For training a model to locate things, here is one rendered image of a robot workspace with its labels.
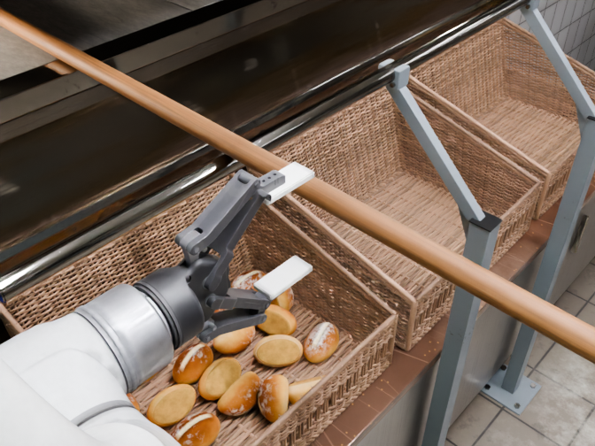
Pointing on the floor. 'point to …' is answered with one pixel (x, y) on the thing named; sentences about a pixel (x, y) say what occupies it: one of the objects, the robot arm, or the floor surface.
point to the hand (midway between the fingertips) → (297, 222)
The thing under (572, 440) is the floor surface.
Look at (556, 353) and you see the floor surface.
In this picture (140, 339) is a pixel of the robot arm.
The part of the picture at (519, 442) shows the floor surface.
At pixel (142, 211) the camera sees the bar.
